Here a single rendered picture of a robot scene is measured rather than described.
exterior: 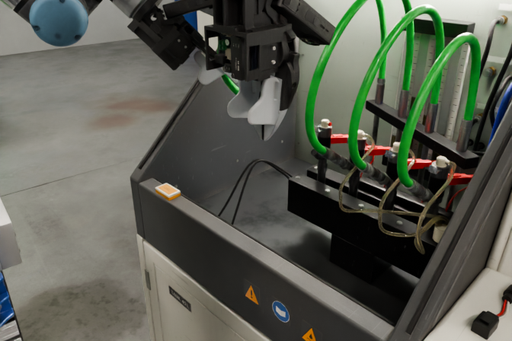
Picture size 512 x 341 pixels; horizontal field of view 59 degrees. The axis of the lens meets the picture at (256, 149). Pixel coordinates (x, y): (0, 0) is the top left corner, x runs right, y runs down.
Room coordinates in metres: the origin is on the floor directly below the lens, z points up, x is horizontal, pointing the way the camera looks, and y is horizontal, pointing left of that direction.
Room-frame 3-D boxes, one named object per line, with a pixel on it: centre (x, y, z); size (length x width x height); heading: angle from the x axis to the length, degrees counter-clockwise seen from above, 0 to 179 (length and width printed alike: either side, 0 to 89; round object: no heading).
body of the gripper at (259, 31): (0.53, 0.00, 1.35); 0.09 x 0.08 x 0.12; 135
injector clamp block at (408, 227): (0.75, -0.22, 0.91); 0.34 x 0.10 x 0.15; 45
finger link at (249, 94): (0.54, 0.01, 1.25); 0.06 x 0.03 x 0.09; 135
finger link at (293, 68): (0.53, -0.03, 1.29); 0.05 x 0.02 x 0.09; 45
